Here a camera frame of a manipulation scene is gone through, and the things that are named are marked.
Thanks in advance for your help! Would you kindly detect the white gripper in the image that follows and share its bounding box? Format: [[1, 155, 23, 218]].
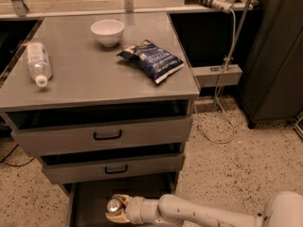
[[105, 194, 161, 225]]

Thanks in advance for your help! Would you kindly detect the orange soda can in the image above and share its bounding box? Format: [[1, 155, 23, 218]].
[[107, 199, 123, 214]]

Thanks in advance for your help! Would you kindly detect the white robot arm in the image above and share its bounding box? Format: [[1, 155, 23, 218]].
[[105, 191, 303, 227]]

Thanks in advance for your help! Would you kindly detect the grey bottom drawer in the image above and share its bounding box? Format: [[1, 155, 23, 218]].
[[65, 173, 177, 227]]

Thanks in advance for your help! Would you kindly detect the grey drawer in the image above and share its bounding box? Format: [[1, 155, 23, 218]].
[[42, 143, 185, 183], [12, 99, 192, 155], [65, 173, 177, 227]]

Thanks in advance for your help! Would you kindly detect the grey middle drawer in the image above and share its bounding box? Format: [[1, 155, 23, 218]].
[[42, 143, 185, 183]]

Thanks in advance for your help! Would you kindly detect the grey drawer cabinet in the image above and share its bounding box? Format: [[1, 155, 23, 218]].
[[0, 16, 199, 227]]

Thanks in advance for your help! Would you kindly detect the grey top drawer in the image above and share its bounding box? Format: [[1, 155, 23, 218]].
[[12, 99, 192, 155]]

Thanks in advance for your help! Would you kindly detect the blue chip bag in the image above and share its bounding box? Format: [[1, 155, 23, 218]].
[[118, 39, 184, 84]]

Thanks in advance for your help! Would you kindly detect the clear plastic water bottle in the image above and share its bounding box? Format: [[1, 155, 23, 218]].
[[27, 42, 52, 88]]

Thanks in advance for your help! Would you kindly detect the white ceramic bowl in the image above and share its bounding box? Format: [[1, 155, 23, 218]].
[[90, 19, 125, 47]]

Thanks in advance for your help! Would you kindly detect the dark cabinet on right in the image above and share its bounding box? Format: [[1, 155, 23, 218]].
[[237, 0, 303, 129]]

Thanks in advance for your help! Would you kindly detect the white capped coiled device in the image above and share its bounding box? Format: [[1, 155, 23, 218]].
[[184, 0, 234, 14]]

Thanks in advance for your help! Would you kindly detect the black floor cable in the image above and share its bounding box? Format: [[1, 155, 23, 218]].
[[0, 144, 36, 167]]

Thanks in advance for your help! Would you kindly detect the grey hanging cable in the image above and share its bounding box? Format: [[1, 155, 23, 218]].
[[192, 8, 237, 145]]

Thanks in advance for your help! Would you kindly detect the metal shelf rail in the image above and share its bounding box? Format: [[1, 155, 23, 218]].
[[0, 0, 259, 20]]

